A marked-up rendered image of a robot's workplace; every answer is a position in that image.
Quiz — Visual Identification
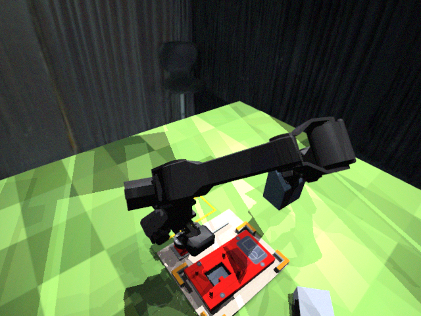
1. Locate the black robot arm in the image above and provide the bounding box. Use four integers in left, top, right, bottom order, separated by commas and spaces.
124, 117, 357, 245

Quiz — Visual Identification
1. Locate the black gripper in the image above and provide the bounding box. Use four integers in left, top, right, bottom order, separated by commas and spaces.
167, 199, 215, 257

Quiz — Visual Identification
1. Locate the black wheel with grey hub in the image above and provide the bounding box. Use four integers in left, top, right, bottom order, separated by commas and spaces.
174, 231, 185, 250

